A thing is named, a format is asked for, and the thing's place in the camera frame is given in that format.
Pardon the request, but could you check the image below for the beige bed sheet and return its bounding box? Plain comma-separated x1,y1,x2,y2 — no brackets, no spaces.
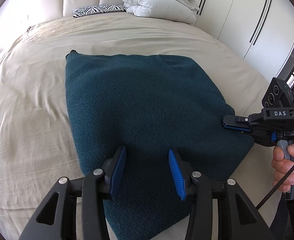
0,12,268,239

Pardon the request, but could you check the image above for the zebra print pillow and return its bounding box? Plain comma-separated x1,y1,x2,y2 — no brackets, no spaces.
72,4,126,18

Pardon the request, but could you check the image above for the dark teal knit sweater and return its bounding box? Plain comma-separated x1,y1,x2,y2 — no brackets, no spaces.
65,51,254,239

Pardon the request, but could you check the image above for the white wardrobe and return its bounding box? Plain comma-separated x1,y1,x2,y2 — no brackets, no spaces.
195,0,294,80

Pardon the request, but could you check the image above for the black cable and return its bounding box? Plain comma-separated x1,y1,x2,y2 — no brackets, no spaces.
255,147,294,210

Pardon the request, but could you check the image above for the right human hand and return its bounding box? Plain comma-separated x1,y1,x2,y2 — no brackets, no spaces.
272,144,294,193

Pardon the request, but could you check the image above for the white folded duvet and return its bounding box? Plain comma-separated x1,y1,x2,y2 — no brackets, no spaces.
122,0,199,24

